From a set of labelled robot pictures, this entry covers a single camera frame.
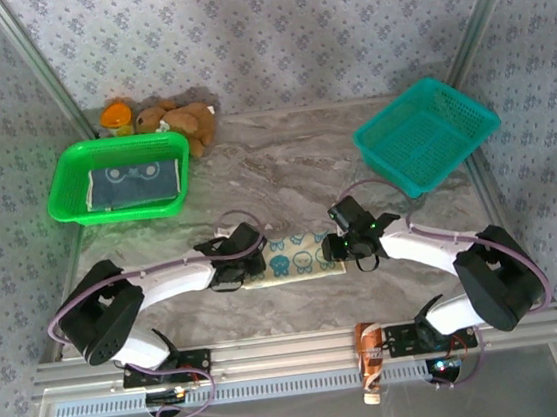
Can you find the cream and teal bunny towel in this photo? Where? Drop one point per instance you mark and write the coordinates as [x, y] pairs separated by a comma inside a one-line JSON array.
[[299, 261]]

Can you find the dark blue lettered towel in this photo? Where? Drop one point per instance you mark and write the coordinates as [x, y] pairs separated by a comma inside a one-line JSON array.
[[130, 185]]

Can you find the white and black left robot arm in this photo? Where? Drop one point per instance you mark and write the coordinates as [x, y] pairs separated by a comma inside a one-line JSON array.
[[181, 282]]

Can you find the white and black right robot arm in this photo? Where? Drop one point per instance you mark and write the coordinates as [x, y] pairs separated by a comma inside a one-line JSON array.
[[424, 252]]

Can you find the teal plastic basket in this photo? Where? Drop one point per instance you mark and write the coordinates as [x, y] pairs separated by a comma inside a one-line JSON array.
[[422, 142]]

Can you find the small circuit board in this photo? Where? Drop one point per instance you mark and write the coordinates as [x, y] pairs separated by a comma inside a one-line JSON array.
[[445, 365], [174, 394]]

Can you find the brown teddy bear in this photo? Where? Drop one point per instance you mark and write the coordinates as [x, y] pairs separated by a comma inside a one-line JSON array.
[[183, 121]]

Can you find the green plastic basket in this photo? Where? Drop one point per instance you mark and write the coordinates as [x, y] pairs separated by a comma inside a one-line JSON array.
[[69, 182]]

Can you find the orange-lidded yellow cup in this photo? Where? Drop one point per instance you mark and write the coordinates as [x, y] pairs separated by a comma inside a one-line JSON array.
[[114, 117]]

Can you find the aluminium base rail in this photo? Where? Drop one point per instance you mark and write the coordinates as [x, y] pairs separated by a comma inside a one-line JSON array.
[[285, 353]]

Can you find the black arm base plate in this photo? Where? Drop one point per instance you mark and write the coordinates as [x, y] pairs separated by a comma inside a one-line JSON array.
[[399, 340], [195, 361]]

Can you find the aluminium corner post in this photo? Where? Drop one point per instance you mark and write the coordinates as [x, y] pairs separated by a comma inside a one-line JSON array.
[[487, 8], [41, 69]]

